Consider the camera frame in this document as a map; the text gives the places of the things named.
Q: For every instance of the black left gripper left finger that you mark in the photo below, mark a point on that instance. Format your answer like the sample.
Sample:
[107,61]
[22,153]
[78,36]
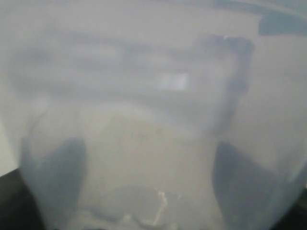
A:
[18,210]

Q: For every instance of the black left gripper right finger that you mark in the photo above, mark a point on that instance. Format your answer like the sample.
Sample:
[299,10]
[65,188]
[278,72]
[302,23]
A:
[295,217]

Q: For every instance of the translucent plastic measuring cup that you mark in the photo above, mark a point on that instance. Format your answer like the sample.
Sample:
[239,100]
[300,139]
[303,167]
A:
[156,114]

